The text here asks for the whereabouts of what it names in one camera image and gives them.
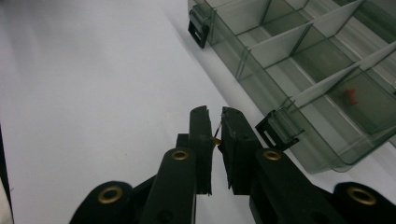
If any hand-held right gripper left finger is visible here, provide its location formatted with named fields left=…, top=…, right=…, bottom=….
left=138, top=105, right=216, bottom=224

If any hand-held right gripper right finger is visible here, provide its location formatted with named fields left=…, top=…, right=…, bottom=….
left=218, top=106, right=347, bottom=224

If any yellow pushpin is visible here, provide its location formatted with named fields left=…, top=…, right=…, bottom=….
left=212, top=122, right=223, bottom=147

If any clear grey compartment organizer box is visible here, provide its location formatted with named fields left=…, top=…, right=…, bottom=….
left=187, top=0, right=396, bottom=174

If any red pushpin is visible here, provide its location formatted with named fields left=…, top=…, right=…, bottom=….
left=344, top=88, right=360, bottom=106

